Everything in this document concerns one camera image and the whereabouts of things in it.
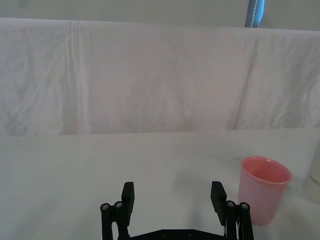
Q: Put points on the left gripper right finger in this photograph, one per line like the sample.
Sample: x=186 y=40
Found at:
x=219 y=200

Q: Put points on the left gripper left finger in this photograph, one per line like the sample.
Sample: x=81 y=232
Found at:
x=127 y=200

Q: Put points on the cream vacuum bottle steel neck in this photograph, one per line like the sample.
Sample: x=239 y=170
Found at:
x=313 y=180

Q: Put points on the pink plastic cup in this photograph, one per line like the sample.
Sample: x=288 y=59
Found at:
x=260 y=200

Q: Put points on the white table cloth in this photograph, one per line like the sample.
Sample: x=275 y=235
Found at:
x=75 y=175

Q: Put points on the white curtain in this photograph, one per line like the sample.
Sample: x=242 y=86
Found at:
x=150 y=80

